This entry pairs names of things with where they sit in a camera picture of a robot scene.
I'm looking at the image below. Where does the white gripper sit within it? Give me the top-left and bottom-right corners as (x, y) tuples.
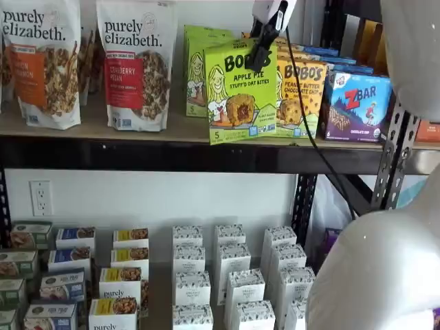
(247, 0), (298, 72)

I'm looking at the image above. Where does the green Bobo's apple pie box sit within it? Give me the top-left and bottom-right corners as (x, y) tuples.
(184, 24), (237, 39)
(203, 39), (278, 145)
(185, 32), (238, 118)

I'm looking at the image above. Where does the blue purple Zbar box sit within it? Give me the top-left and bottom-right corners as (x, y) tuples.
(331, 64), (374, 76)
(298, 43), (340, 58)
(322, 70), (393, 142)
(321, 56), (358, 67)

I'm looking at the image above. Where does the large orange snack box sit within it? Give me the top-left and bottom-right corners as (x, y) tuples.
(353, 15), (389, 75)
(415, 120), (440, 143)

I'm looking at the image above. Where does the black metal shelf rack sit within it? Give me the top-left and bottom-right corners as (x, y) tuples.
(395, 102), (440, 210)
(0, 0), (422, 250)

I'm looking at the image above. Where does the white organic pantry box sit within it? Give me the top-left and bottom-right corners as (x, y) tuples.
(285, 298), (309, 330)
(214, 223), (247, 247)
(172, 304), (214, 330)
(276, 266), (316, 303)
(173, 244), (206, 274)
(217, 243), (252, 276)
(263, 225), (298, 252)
(233, 300), (276, 330)
(269, 243), (307, 276)
(175, 270), (211, 307)
(225, 269), (266, 307)
(171, 225), (204, 248)

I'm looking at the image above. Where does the yellow top granola box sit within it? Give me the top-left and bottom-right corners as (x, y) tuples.
(112, 228), (149, 249)
(99, 267), (151, 317)
(110, 247), (150, 272)
(88, 297), (138, 330)

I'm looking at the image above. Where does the blue top granola box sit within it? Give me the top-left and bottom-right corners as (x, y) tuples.
(23, 302), (78, 330)
(39, 269), (86, 303)
(56, 226), (96, 250)
(47, 246), (92, 272)

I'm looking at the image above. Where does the green top granola box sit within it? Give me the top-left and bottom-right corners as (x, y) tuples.
(10, 221), (53, 250)
(0, 250), (39, 279)
(0, 309), (20, 330)
(0, 277), (28, 307)

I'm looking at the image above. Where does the red label granola bag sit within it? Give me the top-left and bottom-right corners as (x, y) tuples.
(96, 0), (177, 133)

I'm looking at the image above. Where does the purely elizabeth granola bag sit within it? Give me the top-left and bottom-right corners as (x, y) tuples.
(77, 27), (105, 107)

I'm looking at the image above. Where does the white plastic sheet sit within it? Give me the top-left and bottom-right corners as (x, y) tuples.
(309, 174), (357, 248)

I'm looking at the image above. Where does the orange label granola bag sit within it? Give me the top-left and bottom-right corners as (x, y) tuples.
(0, 0), (83, 131)

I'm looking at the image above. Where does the blue label granola bag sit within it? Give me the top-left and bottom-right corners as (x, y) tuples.
(0, 34), (17, 114)

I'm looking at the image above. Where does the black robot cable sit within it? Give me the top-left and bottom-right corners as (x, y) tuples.
(285, 29), (358, 219)

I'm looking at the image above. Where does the white wall outlet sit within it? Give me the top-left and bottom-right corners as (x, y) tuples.
(29, 180), (53, 217)

